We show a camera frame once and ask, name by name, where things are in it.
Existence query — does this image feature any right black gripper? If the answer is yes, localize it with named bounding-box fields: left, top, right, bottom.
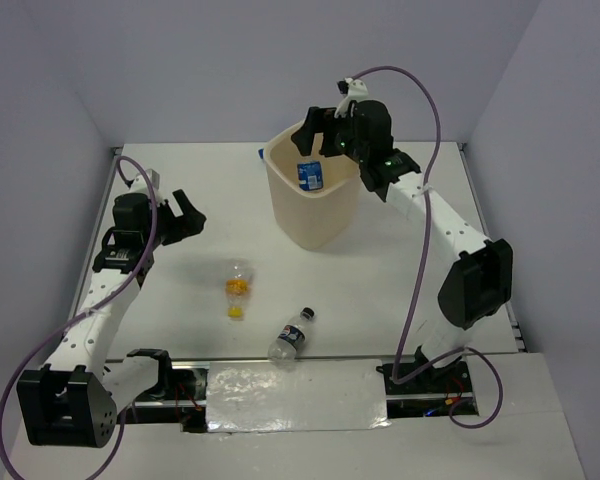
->
left=290, top=106, right=368, bottom=164

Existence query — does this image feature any blue label plastic bottle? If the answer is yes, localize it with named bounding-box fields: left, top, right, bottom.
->
left=297, top=160, right=324, bottom=192

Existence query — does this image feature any orange label plastic bottle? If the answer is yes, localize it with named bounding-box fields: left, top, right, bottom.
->
left=224, top=259, right=254, bottom=320

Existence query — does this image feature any black cap pepsi bottle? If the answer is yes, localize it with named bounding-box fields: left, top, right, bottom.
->
left=267, top=307, right=316, bottom=368

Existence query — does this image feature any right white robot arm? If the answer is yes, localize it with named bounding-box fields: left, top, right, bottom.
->
left=291, top=100, right=513, bottom=391

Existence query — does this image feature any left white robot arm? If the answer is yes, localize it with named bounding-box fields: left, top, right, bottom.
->
left=16, top=188, right=206, bottom=448

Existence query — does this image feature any beige plastic bin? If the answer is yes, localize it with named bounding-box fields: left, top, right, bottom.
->
left=263, top=122, right=362, bottom=250

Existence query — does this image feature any silver foil sheet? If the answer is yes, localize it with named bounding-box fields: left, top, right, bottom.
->
left=206, top=359, right=390, bottom=433

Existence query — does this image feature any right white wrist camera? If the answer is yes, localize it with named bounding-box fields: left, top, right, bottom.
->
left=334, top=77, right=369, bottom=118

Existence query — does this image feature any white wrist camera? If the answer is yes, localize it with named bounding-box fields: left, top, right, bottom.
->
left=334, top=77, right=369, bottom=118
left=127, top=169, right=164, bottom=205

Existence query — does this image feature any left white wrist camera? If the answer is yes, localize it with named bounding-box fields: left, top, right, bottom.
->
left=127, top=169, right=164, bottom=205

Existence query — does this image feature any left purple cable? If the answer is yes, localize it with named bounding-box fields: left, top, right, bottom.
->
left=0, top=156, right=160, bottom=480

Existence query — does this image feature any purple cable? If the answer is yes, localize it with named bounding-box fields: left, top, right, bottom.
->
left=0, top=156, right=160, bottom=480
left=352, top=66, right=504, bottom=430

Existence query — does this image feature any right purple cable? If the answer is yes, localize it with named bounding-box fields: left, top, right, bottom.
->
left=352, top=66, right=504, bottom=430

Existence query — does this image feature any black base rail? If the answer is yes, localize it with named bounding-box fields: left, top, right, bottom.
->
left=127, top=359, right=478, bottom=434

